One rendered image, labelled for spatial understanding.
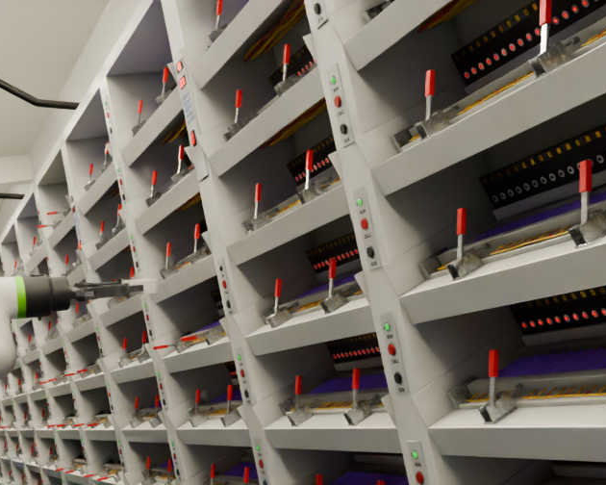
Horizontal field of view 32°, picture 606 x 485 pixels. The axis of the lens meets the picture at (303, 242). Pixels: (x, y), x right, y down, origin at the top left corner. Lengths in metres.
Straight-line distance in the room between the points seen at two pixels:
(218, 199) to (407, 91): 0.71
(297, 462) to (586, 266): 1.16
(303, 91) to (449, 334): 0.47
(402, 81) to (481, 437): 0.55
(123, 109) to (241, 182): 0.79
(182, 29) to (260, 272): 0.54
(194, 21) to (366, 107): 0.80
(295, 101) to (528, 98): 0.64
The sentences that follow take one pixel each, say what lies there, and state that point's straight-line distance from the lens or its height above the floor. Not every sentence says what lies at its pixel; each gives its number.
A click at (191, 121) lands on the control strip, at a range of 2.25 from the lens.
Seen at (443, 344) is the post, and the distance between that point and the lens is 1.54.
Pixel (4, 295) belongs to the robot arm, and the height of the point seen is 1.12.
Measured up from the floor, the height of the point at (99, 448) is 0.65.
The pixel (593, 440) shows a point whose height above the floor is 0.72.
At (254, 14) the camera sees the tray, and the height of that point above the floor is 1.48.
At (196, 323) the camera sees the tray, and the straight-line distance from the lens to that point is 2.86.
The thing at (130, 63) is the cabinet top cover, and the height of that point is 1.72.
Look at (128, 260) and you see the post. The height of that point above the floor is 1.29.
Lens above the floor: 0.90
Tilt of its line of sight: 5 degrees up
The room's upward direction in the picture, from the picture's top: 12 degrees counter-clockwise
